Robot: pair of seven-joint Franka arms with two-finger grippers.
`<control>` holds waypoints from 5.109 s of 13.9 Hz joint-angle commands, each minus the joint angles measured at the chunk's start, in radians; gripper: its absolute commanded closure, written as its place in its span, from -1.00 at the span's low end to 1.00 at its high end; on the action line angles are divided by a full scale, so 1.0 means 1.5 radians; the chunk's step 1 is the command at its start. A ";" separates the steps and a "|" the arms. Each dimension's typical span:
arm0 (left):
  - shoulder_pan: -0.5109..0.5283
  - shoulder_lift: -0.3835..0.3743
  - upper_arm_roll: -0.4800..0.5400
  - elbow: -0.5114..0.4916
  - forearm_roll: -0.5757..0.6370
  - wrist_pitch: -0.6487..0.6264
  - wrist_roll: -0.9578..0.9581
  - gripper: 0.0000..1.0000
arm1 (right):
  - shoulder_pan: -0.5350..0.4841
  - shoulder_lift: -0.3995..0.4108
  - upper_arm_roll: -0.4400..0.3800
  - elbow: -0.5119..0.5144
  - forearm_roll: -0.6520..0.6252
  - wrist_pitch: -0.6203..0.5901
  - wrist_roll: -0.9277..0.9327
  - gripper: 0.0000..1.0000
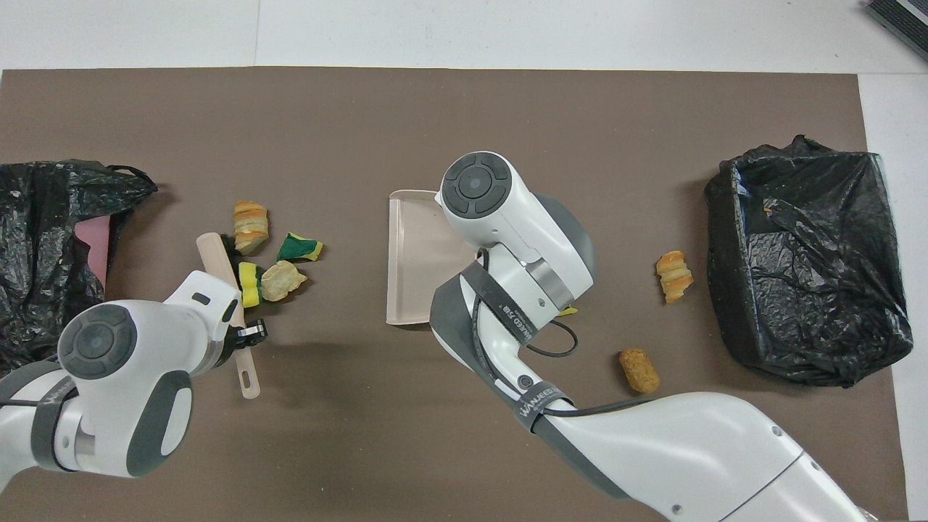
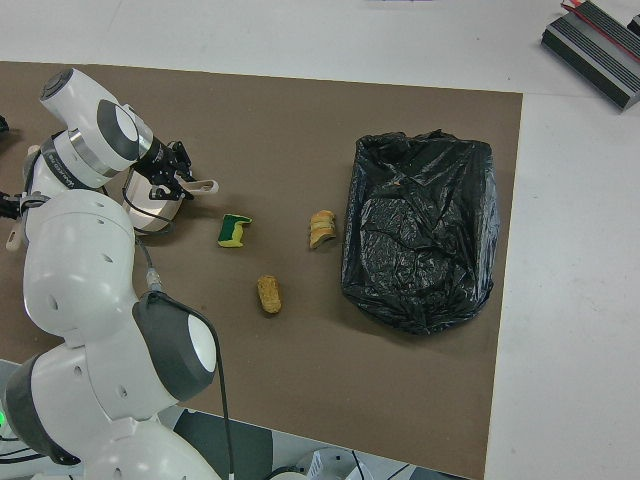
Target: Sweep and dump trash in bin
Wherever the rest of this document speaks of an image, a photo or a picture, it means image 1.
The brown fried nugget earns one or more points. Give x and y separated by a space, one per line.
639 370

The yellow sponge chunk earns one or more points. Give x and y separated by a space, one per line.
251 286

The beige plastic dustpan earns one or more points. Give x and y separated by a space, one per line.
417 261

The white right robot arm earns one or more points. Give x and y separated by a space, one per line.
507 217

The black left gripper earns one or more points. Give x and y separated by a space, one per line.
233 339

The dark ribbed vent panel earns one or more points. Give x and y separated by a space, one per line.
902 20

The small green yellow sponge piece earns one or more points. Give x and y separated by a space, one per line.
296 249

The pink bin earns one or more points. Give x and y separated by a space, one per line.
94 243

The brown table mat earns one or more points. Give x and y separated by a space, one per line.
362 123

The beige hand brush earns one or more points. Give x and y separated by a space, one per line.
216 259

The striped orange croissant piece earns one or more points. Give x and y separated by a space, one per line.
674 277
250 225

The pale bread chunk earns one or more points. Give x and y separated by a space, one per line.
283 281

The black plastic trash bag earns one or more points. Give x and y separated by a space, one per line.
36 290
805 290

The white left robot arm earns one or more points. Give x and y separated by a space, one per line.
101 341

